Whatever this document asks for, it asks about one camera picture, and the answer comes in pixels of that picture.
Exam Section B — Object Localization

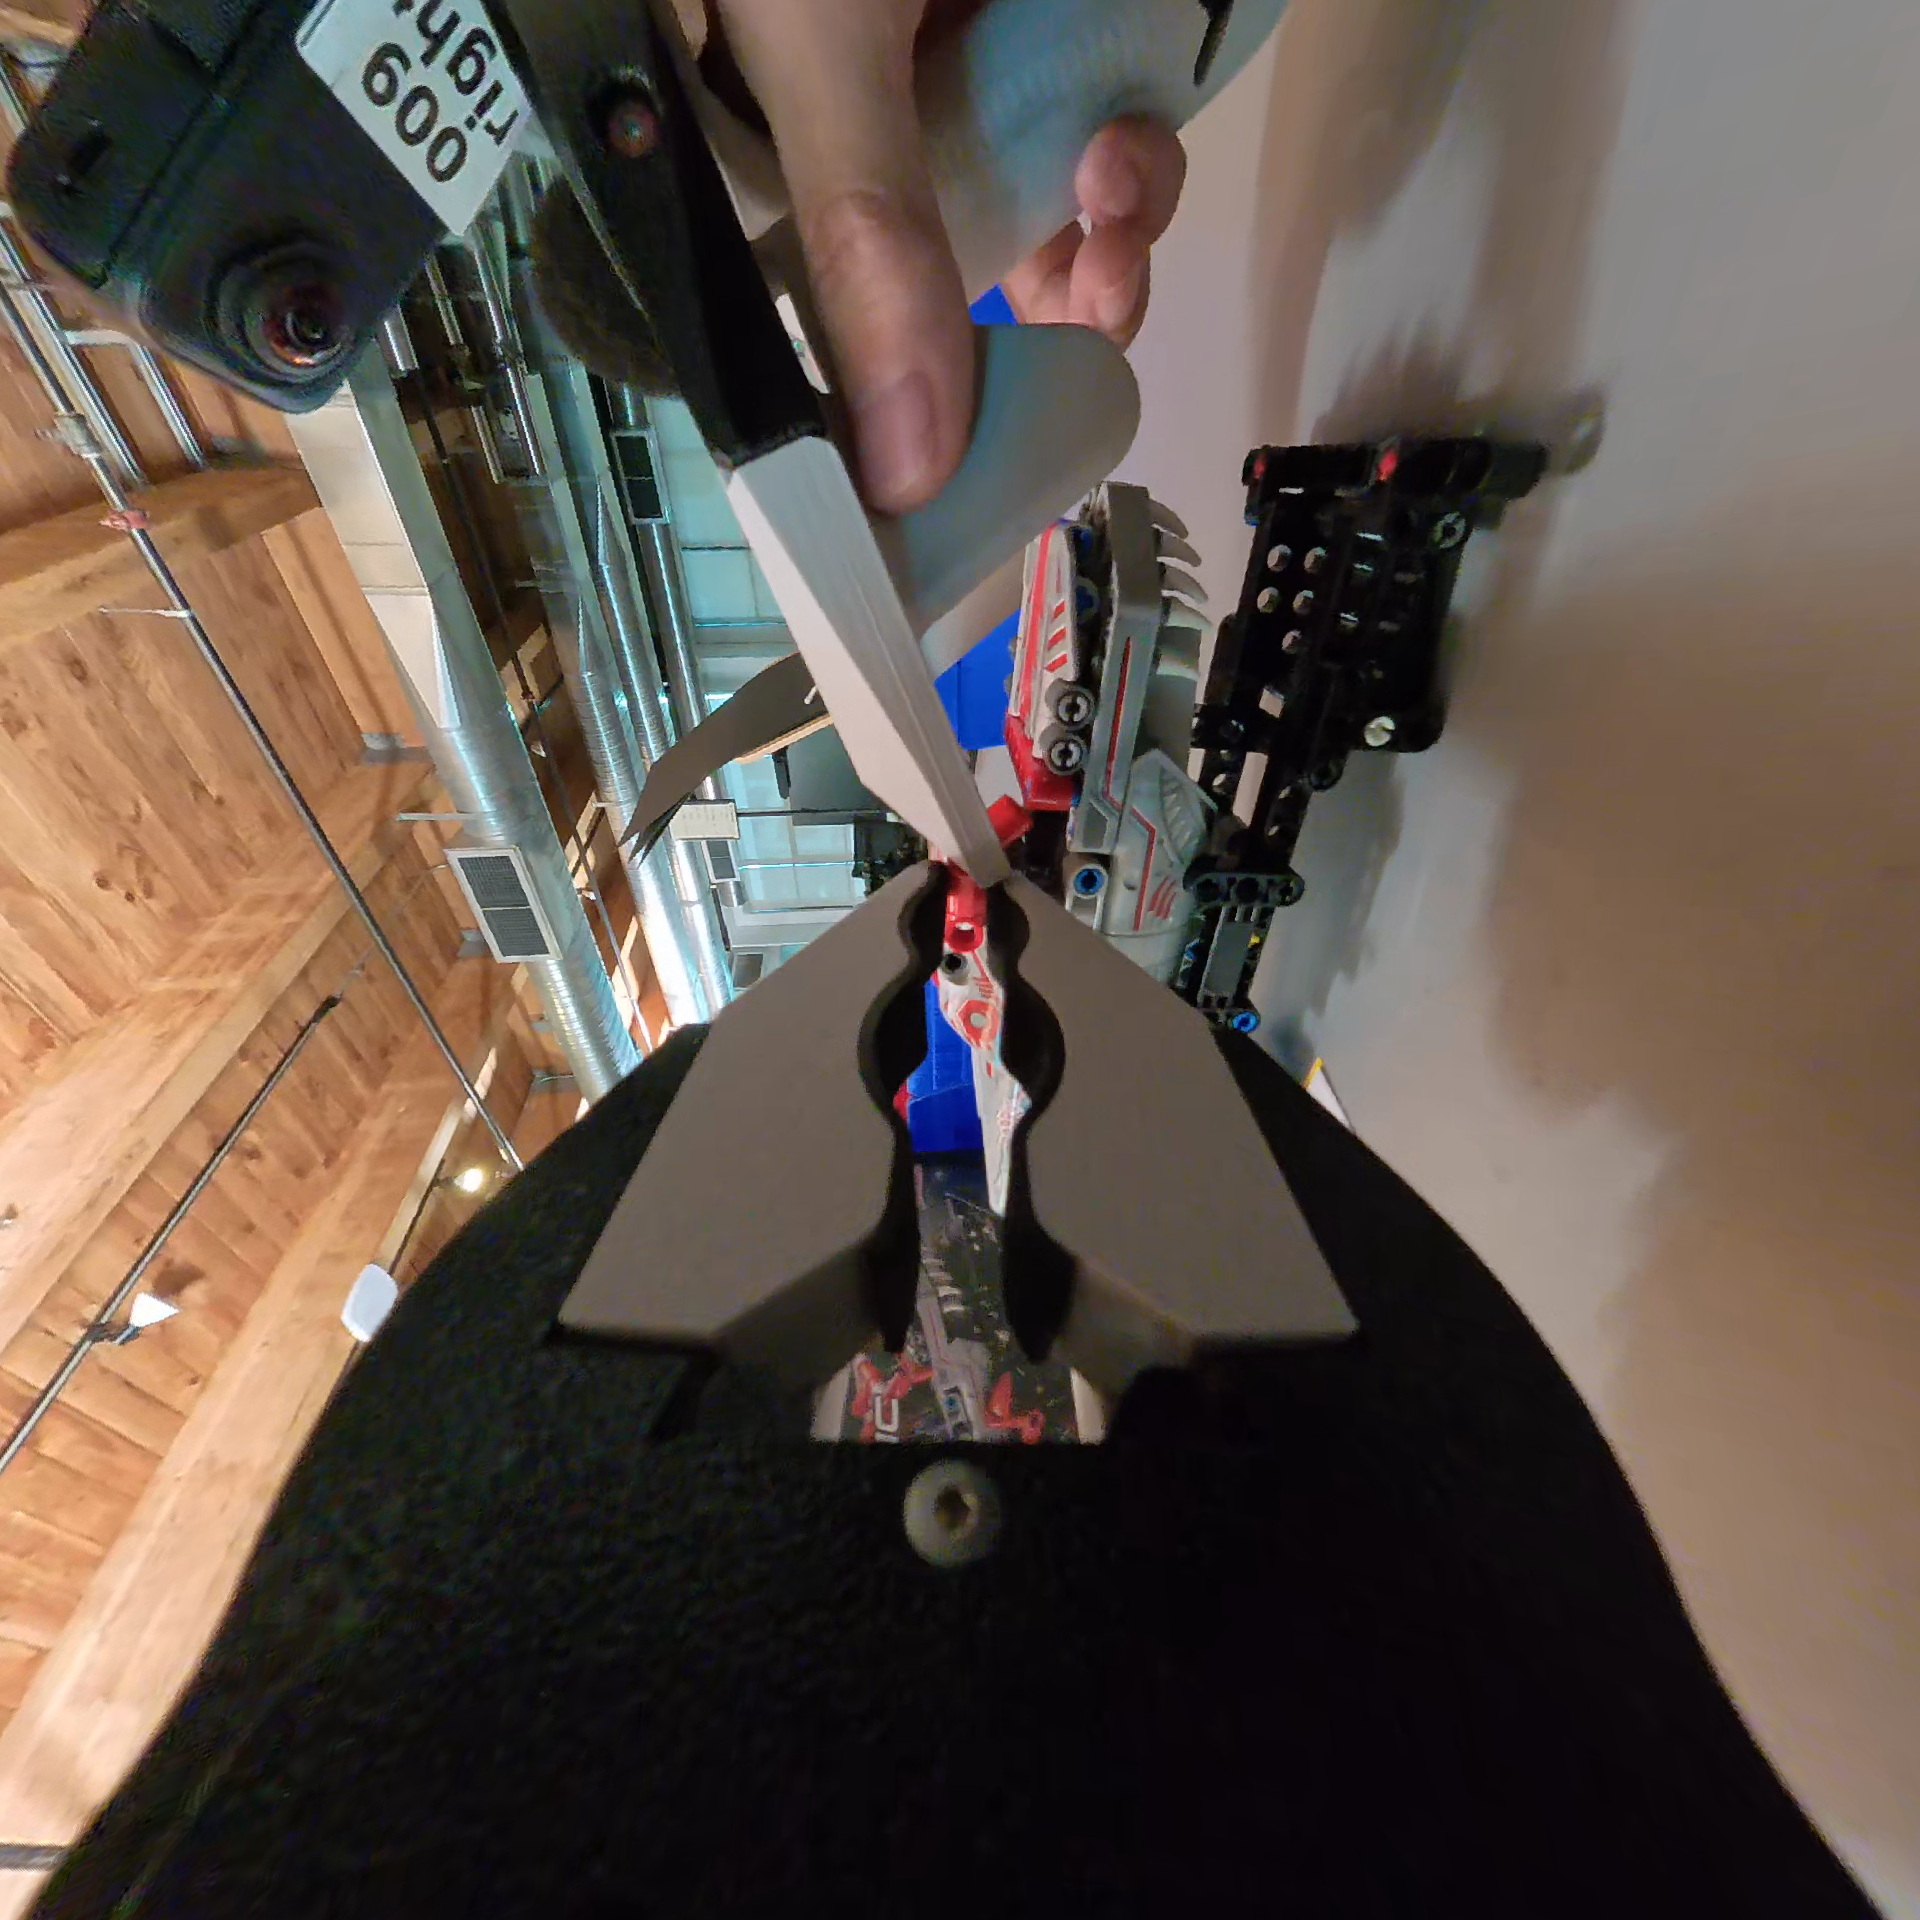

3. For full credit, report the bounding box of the large silver ventilation duct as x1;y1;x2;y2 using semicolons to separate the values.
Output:
291;362;646;1104

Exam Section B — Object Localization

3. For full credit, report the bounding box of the slim silver ventilation duct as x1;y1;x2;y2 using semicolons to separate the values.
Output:
494;181;722;1023

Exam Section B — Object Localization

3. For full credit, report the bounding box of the person's right hand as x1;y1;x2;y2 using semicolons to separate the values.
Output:
700;0;1193;519

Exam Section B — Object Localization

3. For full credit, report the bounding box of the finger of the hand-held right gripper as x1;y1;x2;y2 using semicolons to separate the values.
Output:
724;427;1018;889

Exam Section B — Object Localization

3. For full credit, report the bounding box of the white desk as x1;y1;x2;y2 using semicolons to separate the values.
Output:
1193;0;1920;1920

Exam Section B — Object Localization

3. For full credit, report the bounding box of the dark toy brick set box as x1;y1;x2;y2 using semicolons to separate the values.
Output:
817;1162;1084;1447

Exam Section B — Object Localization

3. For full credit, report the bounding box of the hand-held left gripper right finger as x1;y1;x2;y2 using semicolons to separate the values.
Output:
976;871;1362;1443

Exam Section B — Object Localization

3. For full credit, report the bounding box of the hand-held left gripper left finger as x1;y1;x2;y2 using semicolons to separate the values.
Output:
554;862;954;1439

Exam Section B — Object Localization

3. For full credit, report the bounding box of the grey red toy brick vehicle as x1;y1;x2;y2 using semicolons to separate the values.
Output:
927;434;1554;1220

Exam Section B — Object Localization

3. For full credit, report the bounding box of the small blue storage bin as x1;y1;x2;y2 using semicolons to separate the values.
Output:
894;983;1004;1175

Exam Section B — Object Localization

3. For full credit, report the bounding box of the dark foam board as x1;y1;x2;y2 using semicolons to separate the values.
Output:
619;652;835;863

